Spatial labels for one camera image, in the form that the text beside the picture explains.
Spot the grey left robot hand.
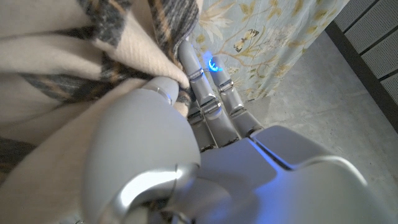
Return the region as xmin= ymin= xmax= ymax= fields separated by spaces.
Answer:
xmin=81 ymin=39 xmax=396 ymax=224

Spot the beige plaid fringed scarf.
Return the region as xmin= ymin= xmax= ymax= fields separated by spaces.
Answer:
xmin=0 ymin=0 xmax=200 ymax=224

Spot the floral printed backdrop cloth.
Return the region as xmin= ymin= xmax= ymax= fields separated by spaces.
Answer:
xmin=188 ymin=0 xmax=351 ymax=103

